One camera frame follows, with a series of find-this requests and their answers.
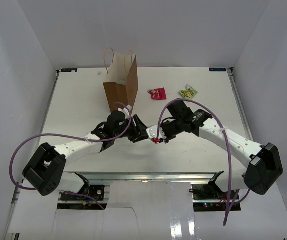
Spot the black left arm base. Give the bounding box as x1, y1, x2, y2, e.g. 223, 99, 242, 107
60, 185, 105, 202

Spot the yellow green snack packet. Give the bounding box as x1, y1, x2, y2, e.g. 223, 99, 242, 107
179, 84, 198, 100

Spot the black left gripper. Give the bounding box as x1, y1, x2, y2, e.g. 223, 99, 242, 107
113, 114, 149, 143

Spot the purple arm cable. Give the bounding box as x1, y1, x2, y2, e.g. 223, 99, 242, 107
9, 101, 134, 210
157, 98, 251, 227

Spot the red snack packet centre back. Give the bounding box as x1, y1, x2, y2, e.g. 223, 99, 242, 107
147, 88, 167, 101

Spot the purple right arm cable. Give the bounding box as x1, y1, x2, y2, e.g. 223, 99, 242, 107
157, 98, 251, 227

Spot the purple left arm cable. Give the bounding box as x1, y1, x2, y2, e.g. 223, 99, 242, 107
9, 101, 134, 210

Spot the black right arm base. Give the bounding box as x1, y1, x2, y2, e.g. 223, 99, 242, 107
189, 184, 228, 213

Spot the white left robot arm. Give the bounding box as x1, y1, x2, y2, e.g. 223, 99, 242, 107
23, 109, 148, 200

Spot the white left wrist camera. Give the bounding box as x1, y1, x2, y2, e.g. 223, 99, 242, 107
117, 105, 133, 119

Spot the blue label back right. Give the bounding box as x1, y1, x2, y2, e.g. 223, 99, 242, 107
209, 67, 227, 72

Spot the aluminium front rail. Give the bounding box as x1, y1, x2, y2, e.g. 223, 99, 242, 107
78, 171, 229, 181

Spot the brown paper bag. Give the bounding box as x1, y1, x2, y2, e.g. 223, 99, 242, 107
103, 50, 139, 111

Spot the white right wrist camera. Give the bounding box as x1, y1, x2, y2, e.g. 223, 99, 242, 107
146, 124, 167, 144

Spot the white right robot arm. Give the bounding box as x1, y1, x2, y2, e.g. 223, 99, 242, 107
147, 99, 284, 200

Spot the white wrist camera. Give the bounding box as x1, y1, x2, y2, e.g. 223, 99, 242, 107
146, 124, 167, 144
117, 105, 133, 119

